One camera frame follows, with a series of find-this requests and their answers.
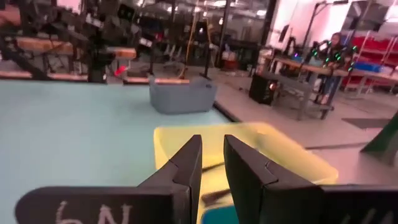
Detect grey metal background table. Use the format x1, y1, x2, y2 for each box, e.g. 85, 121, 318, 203
264, 55, 351, 121

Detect black floor mat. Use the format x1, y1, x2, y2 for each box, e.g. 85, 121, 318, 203
341, 117, 393, 130

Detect dark green angled panel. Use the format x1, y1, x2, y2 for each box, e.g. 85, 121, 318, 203
360, 111, 398, 166

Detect yellow-green plastic bin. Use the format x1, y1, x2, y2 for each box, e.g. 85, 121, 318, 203
153, 121, 339, 224

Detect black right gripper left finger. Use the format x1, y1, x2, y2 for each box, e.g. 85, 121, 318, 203
14, 134, 203, 224

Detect wooden background table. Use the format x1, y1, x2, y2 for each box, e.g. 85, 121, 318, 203
14, 36, 137, 60

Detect red storage shelf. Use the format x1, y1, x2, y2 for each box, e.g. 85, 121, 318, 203
341, 34, 398, 90

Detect person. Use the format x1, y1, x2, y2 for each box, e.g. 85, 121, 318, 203
320, 32, 346, 105

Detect slate blue plastic bin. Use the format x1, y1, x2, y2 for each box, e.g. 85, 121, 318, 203
148, 77, 218, 115

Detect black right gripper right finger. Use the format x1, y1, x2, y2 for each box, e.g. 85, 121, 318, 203
223, 134, 398, 224

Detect yellow hanging cable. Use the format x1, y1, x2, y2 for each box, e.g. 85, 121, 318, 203
178, 0, 200, 79

